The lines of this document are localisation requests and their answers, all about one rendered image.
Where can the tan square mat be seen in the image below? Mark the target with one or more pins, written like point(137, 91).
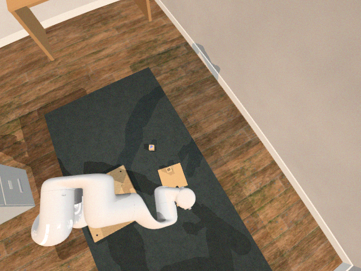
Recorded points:
point(174, 178)

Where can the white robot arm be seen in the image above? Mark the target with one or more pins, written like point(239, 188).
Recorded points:
point(64, 201)

